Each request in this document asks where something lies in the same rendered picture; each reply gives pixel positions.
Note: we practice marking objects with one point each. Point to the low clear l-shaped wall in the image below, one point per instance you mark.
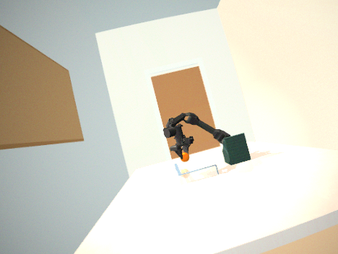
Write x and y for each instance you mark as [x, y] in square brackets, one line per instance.
[194, 176]

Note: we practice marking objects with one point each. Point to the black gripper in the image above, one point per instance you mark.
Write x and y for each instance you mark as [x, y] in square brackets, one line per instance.
[177, 147]

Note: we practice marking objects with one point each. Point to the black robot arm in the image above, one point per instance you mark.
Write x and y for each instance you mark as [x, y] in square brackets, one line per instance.
[174, 130]

